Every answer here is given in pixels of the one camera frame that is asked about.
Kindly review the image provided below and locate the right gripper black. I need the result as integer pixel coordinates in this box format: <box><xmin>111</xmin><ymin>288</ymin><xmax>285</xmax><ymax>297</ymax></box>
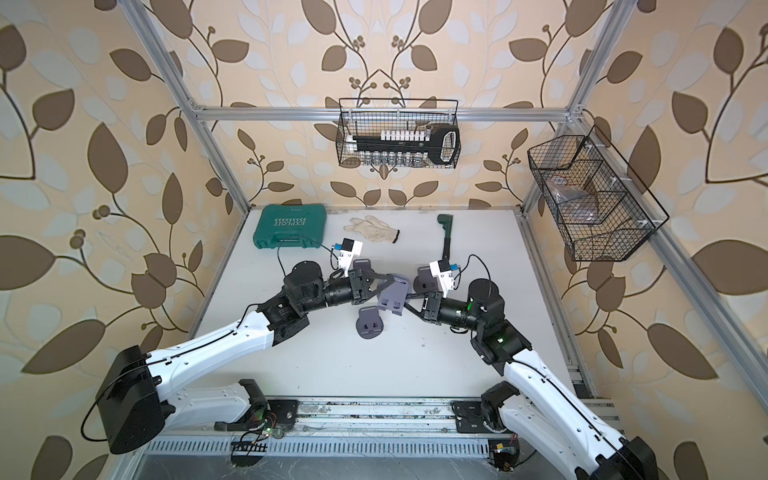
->
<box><xmin>400</xmin><ymin>290</ymin><xmax>485</xmax><ymax>335</ymax></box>

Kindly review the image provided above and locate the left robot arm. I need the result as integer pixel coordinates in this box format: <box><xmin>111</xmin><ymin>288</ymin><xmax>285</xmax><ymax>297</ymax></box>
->
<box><xmin>94</xmin><ymin>261</ymin><xmax>395</xmax><ymax>454</ymax></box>

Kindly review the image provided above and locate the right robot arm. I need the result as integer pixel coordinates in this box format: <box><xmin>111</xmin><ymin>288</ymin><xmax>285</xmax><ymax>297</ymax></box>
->
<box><xmin>415</xmin><ymin>279</ymin><xmax>659</xmax><ymax>479</ymax></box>

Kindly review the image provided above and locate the white work glove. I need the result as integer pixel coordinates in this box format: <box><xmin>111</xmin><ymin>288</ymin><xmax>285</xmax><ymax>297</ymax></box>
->
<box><xmin>344</xmin><ymin>215</ymin><xmax>400</xmax><ymax>244</ymax></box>

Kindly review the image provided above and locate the green black hand tool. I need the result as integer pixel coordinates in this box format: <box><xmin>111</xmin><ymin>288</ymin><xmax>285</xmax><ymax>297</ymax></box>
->
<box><xmin>437</xmin><ymin>214</ymin><xmax>453</xmax><ymax>262</ymax></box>

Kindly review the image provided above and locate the green plastic tool case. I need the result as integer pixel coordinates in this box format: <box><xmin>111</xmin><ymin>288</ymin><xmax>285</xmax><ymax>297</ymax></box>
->
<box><xmin>253</xmin><ymin>204</ymin><xmax>327</xmax><ymax>249</ymax></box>

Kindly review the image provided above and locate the socket set in basket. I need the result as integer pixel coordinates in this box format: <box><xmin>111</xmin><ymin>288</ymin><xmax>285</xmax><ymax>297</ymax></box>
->
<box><xmin>336</xmin><ymin>126</ymin><xmax>461</xmax><ymax>168</ymax></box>

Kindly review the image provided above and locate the plastic bag in basket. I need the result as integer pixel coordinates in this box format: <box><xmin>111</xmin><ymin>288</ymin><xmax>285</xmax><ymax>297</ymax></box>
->
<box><xmin>546</xmin><ymin>176</ymin><xmax>599</xmax><ymax>224</ymax></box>

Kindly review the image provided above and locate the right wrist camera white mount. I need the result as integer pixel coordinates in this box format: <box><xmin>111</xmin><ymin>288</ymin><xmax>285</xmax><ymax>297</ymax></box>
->
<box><xmin>429</xmin><ymin>260</ymin><xmax>460</xmax><ymax>297</ymax></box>

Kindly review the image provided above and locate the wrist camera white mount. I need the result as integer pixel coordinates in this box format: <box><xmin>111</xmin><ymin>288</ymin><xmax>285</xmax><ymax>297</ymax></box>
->
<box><xmin>429</xmin><ymin>260</ymin><xmax>460</xmax><ymax>297</ymax></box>
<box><xmin>333</xmin><ymin>238</ymin><xmax>363</xmax><ymax>277</ymax></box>

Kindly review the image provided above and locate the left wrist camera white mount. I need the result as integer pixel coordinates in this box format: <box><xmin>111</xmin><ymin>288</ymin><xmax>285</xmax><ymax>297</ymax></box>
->
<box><xmin>333</xmin><ymin>238</ymin><xmax>363</xmax><ymax>277</ymax></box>

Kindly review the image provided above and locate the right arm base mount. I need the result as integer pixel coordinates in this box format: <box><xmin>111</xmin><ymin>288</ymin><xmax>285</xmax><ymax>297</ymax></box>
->
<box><xmin>450</xmin><ymin>400</ymin><xmax>513</xmax><ymax>435</ymax></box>

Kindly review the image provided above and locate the aluminium front rail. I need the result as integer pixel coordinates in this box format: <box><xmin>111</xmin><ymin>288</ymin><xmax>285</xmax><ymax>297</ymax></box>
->
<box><xmin>127</xmin><ymin>395</ymin><xmax>626</xmax><ymax>440</ymax></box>

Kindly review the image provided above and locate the black wire basket centre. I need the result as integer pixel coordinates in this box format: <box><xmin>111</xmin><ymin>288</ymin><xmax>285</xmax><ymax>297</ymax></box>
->
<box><xmin>335</xmin><ymin>96</ymin><xmax>461</xmax><ymax>169</ymax></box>

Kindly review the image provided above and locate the black wire basket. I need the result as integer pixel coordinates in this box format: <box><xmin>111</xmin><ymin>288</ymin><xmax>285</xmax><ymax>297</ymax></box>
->
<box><xmin>527</xmin><ymin>126</ymin><xmax>669</xmax><ymax>262</ymax></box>
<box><xmin>335</xmin><ymin>96</ymin><xmax>461</xmax><ymax>169</ymax></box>

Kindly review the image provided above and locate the black wire basket right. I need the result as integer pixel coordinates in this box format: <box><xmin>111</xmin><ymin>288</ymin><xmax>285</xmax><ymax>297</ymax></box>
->
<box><xmin>527</xmin><ymin>126</ymin><xmax>669</xmax><ymax>262</ymax></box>

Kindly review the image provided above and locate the aluminium frame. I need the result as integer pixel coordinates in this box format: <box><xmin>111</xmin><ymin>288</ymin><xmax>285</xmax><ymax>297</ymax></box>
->
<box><xmin>119</xmin><ymin>1</ymin><xmax>767</xmax><ymax>406</ymax></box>

